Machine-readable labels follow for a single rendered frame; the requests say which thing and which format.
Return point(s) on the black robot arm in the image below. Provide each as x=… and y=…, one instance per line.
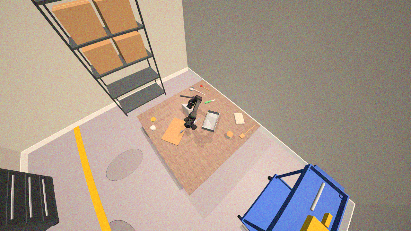
x=192, y=116

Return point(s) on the grey jar with wooden lid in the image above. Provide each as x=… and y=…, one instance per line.
x=229, y=134

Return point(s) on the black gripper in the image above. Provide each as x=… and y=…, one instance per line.
x=192, y=124

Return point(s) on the grey roasting tin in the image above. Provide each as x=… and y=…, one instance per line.
x=210, y=121

